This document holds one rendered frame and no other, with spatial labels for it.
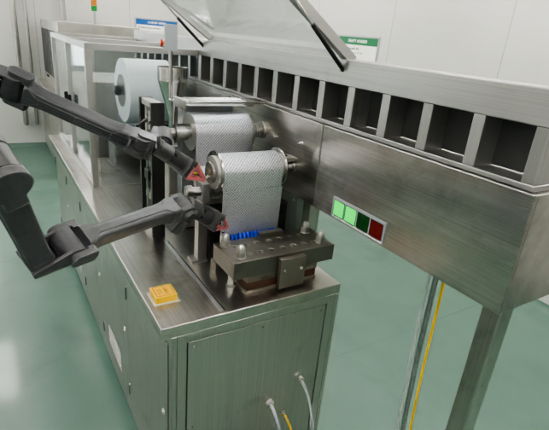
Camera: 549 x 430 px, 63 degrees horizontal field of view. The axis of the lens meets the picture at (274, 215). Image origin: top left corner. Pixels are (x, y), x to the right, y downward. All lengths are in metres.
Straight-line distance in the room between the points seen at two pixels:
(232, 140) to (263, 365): 0.84
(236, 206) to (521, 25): 2.82
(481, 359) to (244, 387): 0.77
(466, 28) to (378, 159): 2.86
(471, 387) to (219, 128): 1.21
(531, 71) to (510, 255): 2.75
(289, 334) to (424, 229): 0.63
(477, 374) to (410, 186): 0.59
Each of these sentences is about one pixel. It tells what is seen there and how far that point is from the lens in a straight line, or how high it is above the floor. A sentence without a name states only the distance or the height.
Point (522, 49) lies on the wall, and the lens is 3.86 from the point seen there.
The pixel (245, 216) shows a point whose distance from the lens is 1.61.
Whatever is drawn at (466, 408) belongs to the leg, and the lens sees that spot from 1.60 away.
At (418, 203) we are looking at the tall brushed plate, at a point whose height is 1.32.
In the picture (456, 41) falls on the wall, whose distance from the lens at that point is 4.18.
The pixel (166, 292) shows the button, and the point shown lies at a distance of 1.48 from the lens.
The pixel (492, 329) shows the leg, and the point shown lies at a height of 1.00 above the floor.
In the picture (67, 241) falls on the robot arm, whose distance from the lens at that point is 1.16.
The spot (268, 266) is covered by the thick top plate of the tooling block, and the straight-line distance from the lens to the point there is 1.50.
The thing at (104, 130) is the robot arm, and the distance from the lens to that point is 1.46.
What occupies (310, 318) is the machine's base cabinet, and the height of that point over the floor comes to 0.78.
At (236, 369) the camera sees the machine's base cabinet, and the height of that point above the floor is 0.66.
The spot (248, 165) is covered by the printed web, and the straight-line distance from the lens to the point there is 1.56.
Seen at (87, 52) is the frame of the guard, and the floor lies 1.56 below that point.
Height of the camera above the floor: 1.70
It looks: 22 degrees down
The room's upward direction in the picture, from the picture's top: 5 degrees clockwise
